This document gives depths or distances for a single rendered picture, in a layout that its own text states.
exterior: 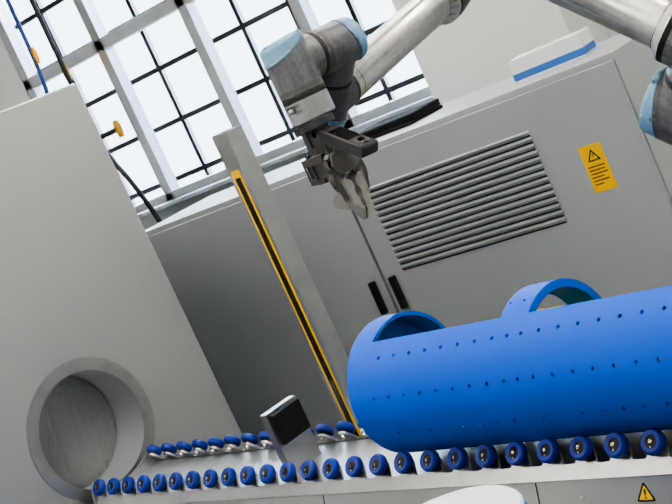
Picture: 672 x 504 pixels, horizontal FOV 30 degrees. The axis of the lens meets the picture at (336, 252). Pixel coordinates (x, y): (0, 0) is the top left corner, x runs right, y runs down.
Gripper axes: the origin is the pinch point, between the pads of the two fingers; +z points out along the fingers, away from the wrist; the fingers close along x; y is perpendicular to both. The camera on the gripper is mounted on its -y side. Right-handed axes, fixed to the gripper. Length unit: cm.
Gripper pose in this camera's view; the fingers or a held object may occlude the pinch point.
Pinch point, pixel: (366, 211)
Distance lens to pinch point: 241.2
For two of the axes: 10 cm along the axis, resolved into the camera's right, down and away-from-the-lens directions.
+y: -6.4, 1.9, 7.4
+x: -6.4, 4.0, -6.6
